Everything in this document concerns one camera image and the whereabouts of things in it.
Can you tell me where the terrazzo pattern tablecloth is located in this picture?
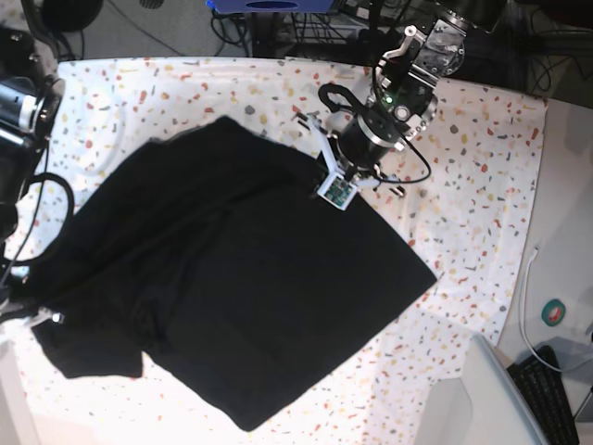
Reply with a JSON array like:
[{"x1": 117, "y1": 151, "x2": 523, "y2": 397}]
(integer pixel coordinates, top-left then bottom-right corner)
[{"x1": 3, "y1": 57, "x2": 547, "y2": 444}]

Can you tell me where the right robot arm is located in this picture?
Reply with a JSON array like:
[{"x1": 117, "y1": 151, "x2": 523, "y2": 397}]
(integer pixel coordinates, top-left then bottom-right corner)
[{"x1": 1, "y1": 26, "x2": 75, "y2": 328}]

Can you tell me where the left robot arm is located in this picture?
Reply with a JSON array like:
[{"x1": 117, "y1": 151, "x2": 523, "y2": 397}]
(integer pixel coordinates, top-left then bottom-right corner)
[{"x1": 297, "y1": 1, "x2": 506, "y2": 210}]

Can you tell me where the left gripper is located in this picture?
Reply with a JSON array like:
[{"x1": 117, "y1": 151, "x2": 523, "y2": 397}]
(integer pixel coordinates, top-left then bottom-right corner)
[{"x1": 296, "y1": 59, "x2": 437, "y2": 197}]

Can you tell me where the black t-shirt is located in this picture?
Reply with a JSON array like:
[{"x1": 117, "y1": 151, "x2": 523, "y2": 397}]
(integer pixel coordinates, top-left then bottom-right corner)
[{"x1": 12, "y1": 117, "x2": 435, "y2": 431}]

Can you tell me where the green tape roll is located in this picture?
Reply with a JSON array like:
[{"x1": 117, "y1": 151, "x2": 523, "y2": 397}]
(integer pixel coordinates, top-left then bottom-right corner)
[{"x1": 541, "y1": 299, "x2": 566, "y2": 327}]

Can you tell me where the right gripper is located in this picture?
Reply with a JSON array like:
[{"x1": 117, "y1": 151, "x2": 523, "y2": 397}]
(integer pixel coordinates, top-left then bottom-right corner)
[{"x1": 1, "y1": 299, "x2": 64, "y2": 327}]

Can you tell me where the white wrist camera board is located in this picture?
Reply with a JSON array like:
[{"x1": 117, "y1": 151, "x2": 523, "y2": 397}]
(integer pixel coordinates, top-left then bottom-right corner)
[{"x1": 316, "y1": 172, "x2": 358, "y2": 211}]

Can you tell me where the black keyboard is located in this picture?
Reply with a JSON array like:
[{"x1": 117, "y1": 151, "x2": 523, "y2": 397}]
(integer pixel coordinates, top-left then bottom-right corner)
[{"x1": 507, "y1": 357, "x2": 580, "y2": 445}]

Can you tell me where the white charging cable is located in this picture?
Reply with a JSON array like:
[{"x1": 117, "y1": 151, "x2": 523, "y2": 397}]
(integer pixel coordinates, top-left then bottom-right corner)
[{"x1": 518, "y1": 245, "x2": 564, "y2": 372}]

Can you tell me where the white panel left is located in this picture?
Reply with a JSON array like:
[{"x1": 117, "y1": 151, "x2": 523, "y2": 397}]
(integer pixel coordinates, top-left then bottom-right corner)
[{"x1": 1, "y1": 335, "x2": 40, "y2": 445}]

